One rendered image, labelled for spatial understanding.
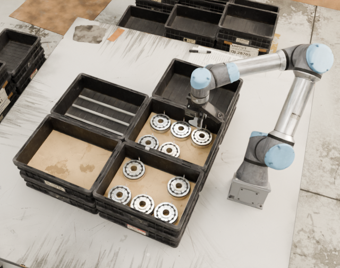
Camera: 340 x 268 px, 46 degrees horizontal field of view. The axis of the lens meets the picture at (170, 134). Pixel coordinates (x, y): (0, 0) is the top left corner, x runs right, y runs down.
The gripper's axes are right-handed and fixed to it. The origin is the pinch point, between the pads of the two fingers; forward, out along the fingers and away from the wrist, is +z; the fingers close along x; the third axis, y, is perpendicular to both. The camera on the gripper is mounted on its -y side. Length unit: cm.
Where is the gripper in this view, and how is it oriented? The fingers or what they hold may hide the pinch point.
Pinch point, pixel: (202, 123)
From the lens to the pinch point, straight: 181.9
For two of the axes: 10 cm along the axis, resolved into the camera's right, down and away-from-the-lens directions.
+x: -3.8, 8.2, -4.3
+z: 0.3, 4.8, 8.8
